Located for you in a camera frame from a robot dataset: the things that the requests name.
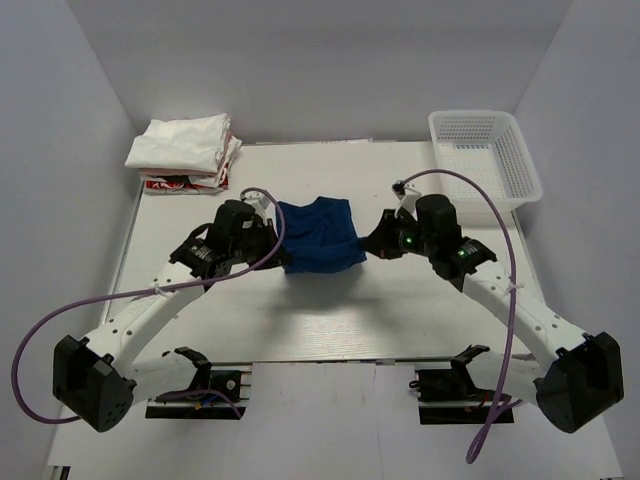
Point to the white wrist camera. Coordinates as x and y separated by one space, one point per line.
258 200
407 196

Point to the red white folded t-shirt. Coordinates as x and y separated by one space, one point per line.
158 181

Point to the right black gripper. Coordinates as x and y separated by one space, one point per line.
380 242

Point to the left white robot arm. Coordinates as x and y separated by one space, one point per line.
100 377

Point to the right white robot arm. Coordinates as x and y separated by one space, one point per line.
571 376

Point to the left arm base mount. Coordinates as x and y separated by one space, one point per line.
223 395

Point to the blue polo t-shirt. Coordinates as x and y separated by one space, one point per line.
320 238

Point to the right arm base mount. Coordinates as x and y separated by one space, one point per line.
445 393

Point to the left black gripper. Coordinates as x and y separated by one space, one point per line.
267 230

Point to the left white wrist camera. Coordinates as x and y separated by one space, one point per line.
258 200

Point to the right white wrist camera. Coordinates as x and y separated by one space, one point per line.
407 196

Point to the white plastic mesh basket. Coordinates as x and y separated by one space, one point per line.
487 147

